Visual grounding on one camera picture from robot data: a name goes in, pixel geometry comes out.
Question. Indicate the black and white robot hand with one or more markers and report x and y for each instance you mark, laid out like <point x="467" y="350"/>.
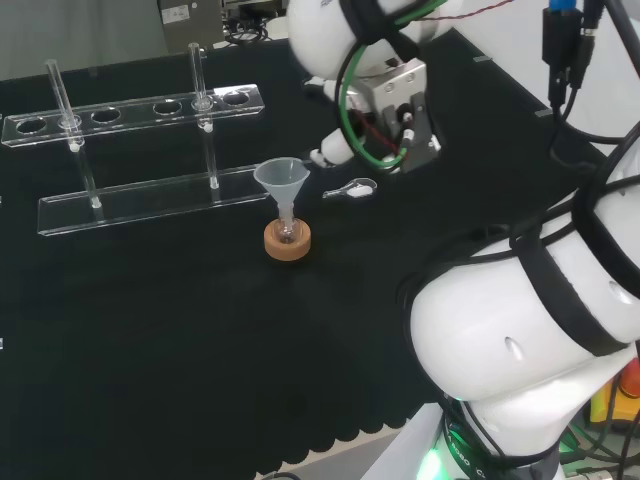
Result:
<point x="334" y="148"/>

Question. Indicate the translucent plastic funnel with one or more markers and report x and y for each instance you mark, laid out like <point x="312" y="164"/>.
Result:
<point x="280" y="179"/>

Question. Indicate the clear acrylic funnel stand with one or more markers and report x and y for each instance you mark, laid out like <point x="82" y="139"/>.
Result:
<point x="150" y="200"/>

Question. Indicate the small round-bottom glass flask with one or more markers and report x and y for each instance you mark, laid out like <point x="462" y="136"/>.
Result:
<point x="286" y="234"/>

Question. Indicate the grey metal box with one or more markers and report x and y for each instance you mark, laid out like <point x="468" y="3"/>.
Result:
<point x="190" y="22"/>

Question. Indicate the black bench cloth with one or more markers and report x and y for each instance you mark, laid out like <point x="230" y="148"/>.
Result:
<point x="150" y="325"/>

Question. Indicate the yellow stop button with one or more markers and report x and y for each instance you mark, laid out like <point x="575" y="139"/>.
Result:
<point x="607" y="400"/>

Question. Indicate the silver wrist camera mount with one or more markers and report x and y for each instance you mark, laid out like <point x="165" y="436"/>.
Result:
<point x="395" y="85"/>

